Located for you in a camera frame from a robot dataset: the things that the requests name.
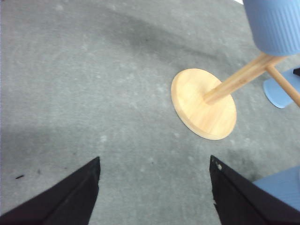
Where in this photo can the wooden cup tree stand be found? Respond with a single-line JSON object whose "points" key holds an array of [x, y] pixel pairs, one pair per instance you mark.
{"points": [[204, 104]]}

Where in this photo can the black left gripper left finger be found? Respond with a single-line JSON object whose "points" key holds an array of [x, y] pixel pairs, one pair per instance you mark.
{"points": [[67, 202]]}

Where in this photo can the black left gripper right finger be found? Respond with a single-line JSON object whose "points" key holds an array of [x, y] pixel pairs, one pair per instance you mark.
{"points": [[241, 202]]}

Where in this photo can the blue ribbed cup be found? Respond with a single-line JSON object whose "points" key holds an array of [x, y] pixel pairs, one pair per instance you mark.
{"points": [[277, 95], [275, 25], [285, 184]]}

